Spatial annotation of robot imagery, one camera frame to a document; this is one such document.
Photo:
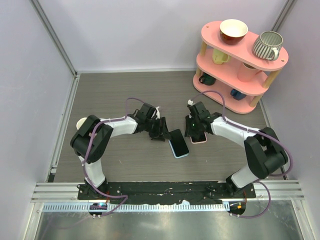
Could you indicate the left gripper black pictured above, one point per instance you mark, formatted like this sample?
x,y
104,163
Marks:
x,y
162,131

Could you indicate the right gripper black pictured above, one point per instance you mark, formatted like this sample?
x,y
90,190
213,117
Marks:
x,y
189,131

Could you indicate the pink phone case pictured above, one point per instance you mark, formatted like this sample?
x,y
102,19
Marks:
x,y
200,140

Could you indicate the blue phone case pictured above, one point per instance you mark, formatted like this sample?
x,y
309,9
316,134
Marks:
x,y
179,148

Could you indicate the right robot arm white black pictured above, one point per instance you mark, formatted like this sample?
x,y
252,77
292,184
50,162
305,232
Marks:
x,y
264,154

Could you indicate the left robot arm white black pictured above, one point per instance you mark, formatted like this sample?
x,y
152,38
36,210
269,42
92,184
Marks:
x,y
92,137

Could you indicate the dark green mug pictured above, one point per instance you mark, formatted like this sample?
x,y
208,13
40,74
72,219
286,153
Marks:
x,y
207,79

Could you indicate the blue mug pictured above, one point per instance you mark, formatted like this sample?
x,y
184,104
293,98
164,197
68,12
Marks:
x,y
237,95

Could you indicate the pink three-tier shelf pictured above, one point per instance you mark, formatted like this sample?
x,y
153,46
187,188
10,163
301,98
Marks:
x,y
235,66

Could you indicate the yellow mug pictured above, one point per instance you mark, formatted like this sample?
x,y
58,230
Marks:
x,y
219,57

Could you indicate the pink mug on shelf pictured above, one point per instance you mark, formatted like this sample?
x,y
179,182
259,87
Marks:
x,y
247,72

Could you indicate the red bowl white inside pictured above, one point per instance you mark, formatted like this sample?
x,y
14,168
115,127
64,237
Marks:
x,y
232,31

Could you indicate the grey striped mug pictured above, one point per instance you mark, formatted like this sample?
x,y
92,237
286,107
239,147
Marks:
x,y
268,45

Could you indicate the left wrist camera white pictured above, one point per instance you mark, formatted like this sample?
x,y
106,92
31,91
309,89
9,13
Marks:
x,y
157,114

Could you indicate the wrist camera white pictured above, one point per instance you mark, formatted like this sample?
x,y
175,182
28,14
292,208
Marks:
x,y
190,105
157,114

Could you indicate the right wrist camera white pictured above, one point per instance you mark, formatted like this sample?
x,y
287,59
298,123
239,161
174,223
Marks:
x,y
190,105

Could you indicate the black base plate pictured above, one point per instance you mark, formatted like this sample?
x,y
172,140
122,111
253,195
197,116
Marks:
x,y
165,192

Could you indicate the white slotted cable duct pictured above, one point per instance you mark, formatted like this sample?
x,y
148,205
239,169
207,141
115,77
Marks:
x,y
97,207

